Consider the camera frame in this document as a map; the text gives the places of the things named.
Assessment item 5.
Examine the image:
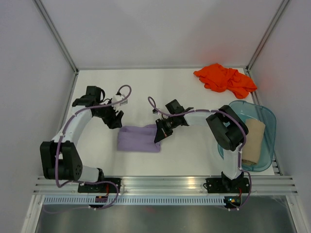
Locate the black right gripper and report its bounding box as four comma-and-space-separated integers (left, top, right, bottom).
155, 115, 178, 143

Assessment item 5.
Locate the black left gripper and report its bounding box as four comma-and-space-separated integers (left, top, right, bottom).
94, 99, 124, 130

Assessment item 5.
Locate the purple t-shirt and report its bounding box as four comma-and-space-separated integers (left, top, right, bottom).
117, 124, 161, 153

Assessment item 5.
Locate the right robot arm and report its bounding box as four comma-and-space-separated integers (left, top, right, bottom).
148, 97, 249, 192

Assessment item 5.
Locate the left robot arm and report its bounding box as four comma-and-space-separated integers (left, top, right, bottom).
40, 86, 129, 192

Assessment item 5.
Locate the orange t-shirt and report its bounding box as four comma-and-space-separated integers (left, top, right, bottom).
193, 63, 257, 99

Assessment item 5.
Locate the teal plastic bin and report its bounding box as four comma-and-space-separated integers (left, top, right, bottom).
229, 100, 276, 172

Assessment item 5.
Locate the rolled beige t-shirt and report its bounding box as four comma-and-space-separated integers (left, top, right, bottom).
242, 118, 265, 166

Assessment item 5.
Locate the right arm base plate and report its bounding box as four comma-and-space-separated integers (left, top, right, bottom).
203, 178, 250, 194

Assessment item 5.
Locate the left aluminium frame post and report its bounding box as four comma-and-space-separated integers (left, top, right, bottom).
33, 0, 79, 74

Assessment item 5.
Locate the aluminium frame post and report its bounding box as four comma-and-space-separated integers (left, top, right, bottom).
245, 0, 291, 73
33, 0, 79, 74

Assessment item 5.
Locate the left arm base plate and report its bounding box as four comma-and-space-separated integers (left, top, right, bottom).
78, 178, 121, 194

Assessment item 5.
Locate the slotted cable duct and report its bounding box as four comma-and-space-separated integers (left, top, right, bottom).
44, 195, 225, 206

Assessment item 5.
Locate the aluminium mounting rail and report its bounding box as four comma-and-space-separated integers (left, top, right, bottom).
33, 175, 298, 196

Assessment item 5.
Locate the right aluminium frame post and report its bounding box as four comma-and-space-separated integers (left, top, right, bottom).
245, 0, 291, 73

